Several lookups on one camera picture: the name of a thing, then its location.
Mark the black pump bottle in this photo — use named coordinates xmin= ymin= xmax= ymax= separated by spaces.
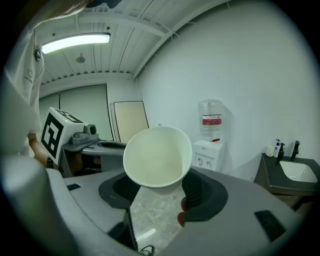
xmin=276 ymin=142 xmax=286 ymax=161

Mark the white rectangular sink basin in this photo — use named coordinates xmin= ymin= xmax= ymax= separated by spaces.
xmin=279 ymin=160 xmax=319 ymax=184

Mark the white and blue pump bottle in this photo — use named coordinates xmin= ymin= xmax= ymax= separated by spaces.
xmin=273 ymin=138 xmax=282 ymax=159

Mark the person's left forearm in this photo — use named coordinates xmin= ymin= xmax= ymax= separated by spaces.
xmin=27 ymin=132 xmax=49 ymax=168

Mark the person's white shirt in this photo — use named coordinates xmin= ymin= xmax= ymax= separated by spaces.
xmin=0 ymin=24 xmax=46 ymax=161

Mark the white paper cup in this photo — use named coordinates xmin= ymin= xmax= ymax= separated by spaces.
xmin=122 ymin=126 xmax=193 ymax=196

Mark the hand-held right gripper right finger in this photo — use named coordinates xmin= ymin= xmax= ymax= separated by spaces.
xmin=181 ymin=169 xmax=229 ymax=223

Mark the white window blind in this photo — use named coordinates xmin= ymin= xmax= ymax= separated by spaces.
xmin=38 ymin=84 xmax=109 ymax=141

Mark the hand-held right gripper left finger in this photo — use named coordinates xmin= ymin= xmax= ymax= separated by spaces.
xmin=98 ymin=172 xmax=141 ymax=210

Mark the black faucet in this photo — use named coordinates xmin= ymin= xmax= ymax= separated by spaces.
xmin=290 ymin=140 xmax=301 ymax=162

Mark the clear water jug red label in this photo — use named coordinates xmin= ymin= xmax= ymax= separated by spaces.
xmin=198 ymin=99 xmax=224 ymax=142

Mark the long ceiling lamp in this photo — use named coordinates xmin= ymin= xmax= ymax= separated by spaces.
xmin=40 ymin=32 xmax=111 ymax=55

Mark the white water dispenser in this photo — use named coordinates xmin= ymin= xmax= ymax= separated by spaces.
xmin=192 ymin=139 xmax=225 ymax=173

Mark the person's right hand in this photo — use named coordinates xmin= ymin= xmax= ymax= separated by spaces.
xmin=176 ymin=196 xmax=189 ymax=228

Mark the black sink counter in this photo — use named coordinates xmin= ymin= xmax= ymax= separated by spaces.
xmin=253 ymin=152 xmax=320 ymax=211

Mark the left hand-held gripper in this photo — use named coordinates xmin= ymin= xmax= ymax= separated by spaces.
xmin=40 ymin=106 xmax=128 ymax=177

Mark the beige board with black frame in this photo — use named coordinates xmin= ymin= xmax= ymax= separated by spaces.
xmin=109 ymin=100 xmax=150 ymax=144

